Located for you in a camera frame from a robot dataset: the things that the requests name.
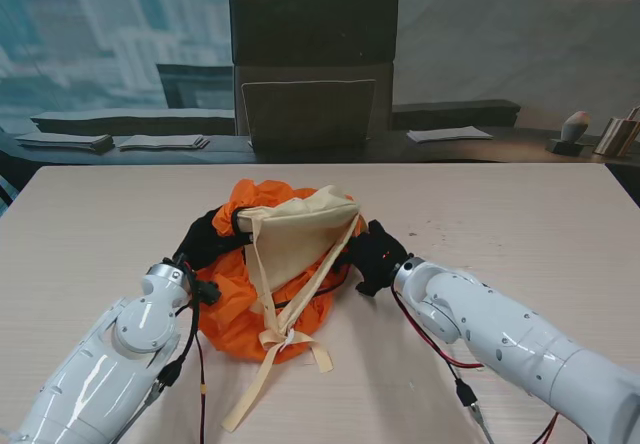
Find red left arm cable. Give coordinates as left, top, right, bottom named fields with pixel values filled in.
left=197, top=333, right=209, bottom=444

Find thin grey paper stack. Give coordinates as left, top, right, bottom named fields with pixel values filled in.
left=118, top=134, right=210, bottom=152

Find white paper sheets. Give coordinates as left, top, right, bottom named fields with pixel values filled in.
left=406, top=126, right=495, bottom=144

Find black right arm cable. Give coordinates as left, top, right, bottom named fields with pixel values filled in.
left=452, top=363, right=494, bottom=444

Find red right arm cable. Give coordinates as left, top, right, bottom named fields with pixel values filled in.
left=392, top=288, right=561, bottom=444

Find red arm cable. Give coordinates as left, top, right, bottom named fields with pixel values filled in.
left=392, top=288, right=561, bottom=444
left=197, top=333, right=209, bottom=444

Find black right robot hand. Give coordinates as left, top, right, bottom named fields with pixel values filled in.
left=332, top=219, right=409, bottom=298

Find copper coloured books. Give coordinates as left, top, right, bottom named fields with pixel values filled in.
left=593, top=107, right=640, bottom=158

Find cream fabric backpack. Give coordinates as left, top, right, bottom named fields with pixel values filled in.
left=221, top=185, right=362, bottom=434

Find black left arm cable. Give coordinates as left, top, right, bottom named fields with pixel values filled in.
left=134, top=263, right=206, bottom=415

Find thick grey paper stack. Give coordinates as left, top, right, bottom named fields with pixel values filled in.
left=15, top=132, right=114, bottom=154

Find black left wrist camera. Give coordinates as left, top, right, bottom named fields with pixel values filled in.
left=192, top=281, right=224, bottom=308

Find grey vase on base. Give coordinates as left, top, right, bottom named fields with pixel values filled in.
left=547, top=110, right=595, bottom=156

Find dark office chair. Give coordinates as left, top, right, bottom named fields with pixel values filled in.
left=228, top=0, right=400, bottom=161

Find orange rain cover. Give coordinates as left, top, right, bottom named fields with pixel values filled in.
left=198, top=178, right=371, bottom=363

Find dark background desk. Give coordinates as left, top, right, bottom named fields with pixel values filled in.
left=0, top=126, right=640, bottom=166

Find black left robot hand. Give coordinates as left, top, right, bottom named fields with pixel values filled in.
left=172, top=207, right=251, bottom=271

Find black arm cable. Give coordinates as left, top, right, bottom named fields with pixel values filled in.
left=452, top=363, right=494, bottom=444
left=134, top=263, right=206, bottom=415

